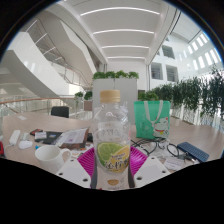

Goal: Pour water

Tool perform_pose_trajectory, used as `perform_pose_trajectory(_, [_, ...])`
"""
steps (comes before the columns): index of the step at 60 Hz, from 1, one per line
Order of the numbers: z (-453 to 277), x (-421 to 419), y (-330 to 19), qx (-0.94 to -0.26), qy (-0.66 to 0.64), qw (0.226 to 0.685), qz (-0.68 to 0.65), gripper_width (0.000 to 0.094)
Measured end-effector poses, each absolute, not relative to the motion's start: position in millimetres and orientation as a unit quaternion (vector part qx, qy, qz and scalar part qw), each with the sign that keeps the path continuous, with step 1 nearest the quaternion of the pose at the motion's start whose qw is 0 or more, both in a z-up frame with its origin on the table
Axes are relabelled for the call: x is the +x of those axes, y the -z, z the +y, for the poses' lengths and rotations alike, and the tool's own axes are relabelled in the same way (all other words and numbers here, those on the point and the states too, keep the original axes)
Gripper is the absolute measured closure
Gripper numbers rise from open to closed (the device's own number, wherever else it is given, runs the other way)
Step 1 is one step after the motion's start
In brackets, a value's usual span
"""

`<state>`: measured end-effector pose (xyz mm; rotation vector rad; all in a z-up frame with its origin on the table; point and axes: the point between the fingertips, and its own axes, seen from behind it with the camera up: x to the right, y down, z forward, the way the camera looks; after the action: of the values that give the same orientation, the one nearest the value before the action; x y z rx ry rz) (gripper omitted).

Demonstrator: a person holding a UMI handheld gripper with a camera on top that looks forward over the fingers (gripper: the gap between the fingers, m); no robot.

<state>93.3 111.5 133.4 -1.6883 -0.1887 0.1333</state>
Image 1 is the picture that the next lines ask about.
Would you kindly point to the small white box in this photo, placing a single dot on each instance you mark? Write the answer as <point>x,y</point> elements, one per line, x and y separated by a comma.
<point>40,135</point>

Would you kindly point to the low green shrub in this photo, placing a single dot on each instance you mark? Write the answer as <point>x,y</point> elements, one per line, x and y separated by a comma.
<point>148,96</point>

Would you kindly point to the black notebook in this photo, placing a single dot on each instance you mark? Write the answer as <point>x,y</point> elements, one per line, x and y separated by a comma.
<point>53,136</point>

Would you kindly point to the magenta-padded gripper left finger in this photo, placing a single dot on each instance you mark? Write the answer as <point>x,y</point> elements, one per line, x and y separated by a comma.
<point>71,171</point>

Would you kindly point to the brown planter with plants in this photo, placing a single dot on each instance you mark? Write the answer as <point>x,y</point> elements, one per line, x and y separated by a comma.
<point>88,105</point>

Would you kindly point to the small blue green tube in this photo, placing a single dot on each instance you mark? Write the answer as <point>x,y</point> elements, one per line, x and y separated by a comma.
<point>38,146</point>

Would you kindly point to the brown book with paper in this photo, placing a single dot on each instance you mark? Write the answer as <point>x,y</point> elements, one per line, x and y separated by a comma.
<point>71,136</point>

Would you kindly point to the dark red phone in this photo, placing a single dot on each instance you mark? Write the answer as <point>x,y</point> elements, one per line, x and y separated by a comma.
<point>36,131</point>

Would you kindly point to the white mug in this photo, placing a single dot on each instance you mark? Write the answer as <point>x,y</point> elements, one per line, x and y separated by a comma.
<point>50,158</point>

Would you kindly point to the black pouch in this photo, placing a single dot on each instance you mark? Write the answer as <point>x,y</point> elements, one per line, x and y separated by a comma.
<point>89,137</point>

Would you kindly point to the ceiling strip lights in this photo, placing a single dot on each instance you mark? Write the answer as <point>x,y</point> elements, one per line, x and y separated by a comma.
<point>121,31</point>

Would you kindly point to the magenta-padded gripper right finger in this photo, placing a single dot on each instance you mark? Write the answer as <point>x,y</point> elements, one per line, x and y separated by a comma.
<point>151,171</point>

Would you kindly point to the clear lime-label drink bottle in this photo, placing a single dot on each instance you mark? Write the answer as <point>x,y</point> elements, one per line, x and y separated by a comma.
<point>111,133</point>

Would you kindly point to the colourful sticker sheet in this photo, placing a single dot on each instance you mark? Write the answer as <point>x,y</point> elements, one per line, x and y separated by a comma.
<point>77,152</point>

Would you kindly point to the white card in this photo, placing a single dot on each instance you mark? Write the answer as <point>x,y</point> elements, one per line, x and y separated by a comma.
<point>173,163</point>

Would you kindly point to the green tote bag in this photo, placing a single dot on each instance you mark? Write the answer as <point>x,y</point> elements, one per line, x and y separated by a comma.
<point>146,120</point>

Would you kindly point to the black chair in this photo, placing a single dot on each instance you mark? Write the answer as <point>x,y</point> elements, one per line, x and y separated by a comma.
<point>60,112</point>

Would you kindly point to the white power strip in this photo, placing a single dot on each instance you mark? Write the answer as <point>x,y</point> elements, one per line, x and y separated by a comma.
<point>14,137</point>

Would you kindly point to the green hedge row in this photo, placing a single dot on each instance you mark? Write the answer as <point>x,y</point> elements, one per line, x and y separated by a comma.
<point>193,96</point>

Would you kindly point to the white cabinet with plants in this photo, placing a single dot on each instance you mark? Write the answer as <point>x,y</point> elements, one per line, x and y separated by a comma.
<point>130,90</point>

